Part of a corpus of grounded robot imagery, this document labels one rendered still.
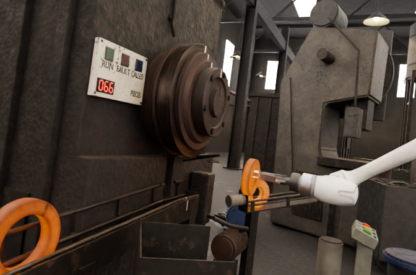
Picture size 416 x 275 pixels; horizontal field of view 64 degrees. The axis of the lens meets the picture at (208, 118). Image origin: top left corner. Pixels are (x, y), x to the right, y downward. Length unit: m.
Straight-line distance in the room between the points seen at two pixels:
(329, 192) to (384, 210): 1.89
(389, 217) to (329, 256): 1.40
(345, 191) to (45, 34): 1.18
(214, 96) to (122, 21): 0.43
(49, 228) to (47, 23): 0.68
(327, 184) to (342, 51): 2.80
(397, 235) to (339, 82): 1.64
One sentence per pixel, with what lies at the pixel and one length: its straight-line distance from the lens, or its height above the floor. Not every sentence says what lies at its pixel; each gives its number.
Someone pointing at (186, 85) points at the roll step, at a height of 1.15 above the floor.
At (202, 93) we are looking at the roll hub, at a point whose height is 1.13.
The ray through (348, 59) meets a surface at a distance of 3.98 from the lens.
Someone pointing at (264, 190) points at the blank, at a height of 0.73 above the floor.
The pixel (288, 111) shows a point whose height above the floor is 1.35.
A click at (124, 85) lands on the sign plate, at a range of 1.20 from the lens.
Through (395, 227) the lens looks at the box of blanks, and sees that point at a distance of 3.28.
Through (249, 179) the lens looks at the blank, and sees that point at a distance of 1.38.
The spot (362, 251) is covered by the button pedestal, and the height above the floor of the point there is 0.50.
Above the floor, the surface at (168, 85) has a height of 1.14.
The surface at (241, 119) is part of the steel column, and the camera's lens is 10.27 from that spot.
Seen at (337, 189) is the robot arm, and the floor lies 0.84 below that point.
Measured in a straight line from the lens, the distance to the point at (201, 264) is 0.77.
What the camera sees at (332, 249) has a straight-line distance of 1.90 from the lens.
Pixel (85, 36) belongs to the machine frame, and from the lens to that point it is 1.13.
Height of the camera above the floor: 0.99
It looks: 2 degrees up
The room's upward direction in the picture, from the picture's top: 7 degrees clockwise
